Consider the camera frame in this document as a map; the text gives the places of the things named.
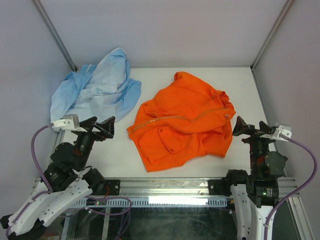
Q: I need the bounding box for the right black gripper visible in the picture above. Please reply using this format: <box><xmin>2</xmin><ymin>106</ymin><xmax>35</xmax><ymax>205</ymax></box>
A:
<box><xmin>232</xmin><ymin>115</ymin><xmax>277</xmax><ymax>174</ymax></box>

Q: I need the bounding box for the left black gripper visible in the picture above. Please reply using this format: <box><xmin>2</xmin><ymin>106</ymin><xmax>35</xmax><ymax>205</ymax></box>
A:
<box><xmin>75</xmin><ymin>116</ymin><xmax>115</xmax><ymax>169</ymax></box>

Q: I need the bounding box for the orange jacket pink lining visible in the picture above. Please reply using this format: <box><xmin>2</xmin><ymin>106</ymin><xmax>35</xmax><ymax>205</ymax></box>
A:
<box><xmin>127</xmin><ymin>71</ymin><xmax>236</xmax><ymax>172</ymax></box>

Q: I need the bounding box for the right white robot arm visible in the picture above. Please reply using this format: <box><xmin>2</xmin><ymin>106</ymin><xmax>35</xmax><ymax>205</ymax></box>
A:
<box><xmin>223</xmin><ymin>116</ymin><xmax>292</xmax><ymax>240</ymax></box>

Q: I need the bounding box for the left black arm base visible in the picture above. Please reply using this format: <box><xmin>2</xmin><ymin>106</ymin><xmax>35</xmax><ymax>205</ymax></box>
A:
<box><xmin>81</xmin><ymin>168</ymin><xmax>121</xmax><ymax>196</ymax></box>

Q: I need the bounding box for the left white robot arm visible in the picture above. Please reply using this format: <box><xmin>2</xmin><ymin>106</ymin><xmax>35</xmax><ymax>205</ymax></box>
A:
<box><xmin>0</xmin><ymin>114</ymin><xmax>116</xmax><ymax>240</ymax></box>

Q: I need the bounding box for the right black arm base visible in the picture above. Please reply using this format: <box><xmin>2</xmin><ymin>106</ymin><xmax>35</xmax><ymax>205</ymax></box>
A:
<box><xmin>207</xmin><ymin>169</ymin><xmax>248</xmax><ymax>197</ymax></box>

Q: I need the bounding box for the light blue garment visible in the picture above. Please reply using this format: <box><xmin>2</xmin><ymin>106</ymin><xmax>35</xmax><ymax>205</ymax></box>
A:
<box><xmin>50</xmin><ymin>47</ymin><xmax>142</xmax><ymax>122</ymax></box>

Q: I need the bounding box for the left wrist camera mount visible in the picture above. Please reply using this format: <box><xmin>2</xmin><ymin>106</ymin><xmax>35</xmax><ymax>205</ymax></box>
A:
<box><xmin>52</xmin><ymin>114</ymin><xmax>87</xmax><ymax>132</ymax></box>

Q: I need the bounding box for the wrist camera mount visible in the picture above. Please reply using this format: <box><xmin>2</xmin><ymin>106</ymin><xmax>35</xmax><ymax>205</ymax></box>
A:
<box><xmin>260</xmin><ymin>124</ymin><xmax>292</xmax><ymax>141</ymax></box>
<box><xmin>52</xmin><ymin>114</ymin><xmax>87</xmax><ymax>132</ymax></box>

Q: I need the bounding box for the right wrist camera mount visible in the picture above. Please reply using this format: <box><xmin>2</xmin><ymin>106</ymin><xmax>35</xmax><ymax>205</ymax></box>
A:
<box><xmin>260</xmin><ymin>124</ymin><xmax>292</xmax><ymax>141</ymax></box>

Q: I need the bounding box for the aluminium front rail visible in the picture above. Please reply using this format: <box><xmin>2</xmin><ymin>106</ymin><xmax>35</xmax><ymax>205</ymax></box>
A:
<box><xmin>31</xmin><ymin>176</ymin><xmax>300</xmax><ymax>199</ymax></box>

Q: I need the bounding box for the white slotted cable duct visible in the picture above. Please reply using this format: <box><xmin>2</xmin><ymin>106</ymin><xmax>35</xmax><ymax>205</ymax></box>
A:
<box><xmin>71</xmin><ymin>196</ymin><xmax>228</xmax><ymax>209</ymax></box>

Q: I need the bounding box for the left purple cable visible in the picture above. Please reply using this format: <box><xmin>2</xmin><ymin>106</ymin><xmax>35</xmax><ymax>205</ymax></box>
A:
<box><xmin>4</xmin><ymin>123</ymin><xmax>133</xmax><ymax>238</ymax></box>

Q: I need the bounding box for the right corner aluminium post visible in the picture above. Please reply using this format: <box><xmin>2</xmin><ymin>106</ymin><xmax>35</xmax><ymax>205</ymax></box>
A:
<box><xmin>250</xmin><ymin>0</ymin><xmax>295</xmax><ymax>73</ymax></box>

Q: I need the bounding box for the corner aluminium post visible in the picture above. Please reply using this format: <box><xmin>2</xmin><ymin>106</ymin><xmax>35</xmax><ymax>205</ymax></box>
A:
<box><xmin>31</xmin><ymin>0</ymin><xmax>78</xmax><ymax>72</ymax></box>
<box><xmin>250</xmin><ymin>0</ymin><xmax>295</xmax><ymax>73</ymax></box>

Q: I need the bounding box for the left corner aluminium post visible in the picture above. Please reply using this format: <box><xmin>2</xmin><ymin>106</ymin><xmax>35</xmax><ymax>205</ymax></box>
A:
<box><xmin>31</xmin><ymin>0</ymin><xmax>78</xmax><ymax>72</ymax></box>

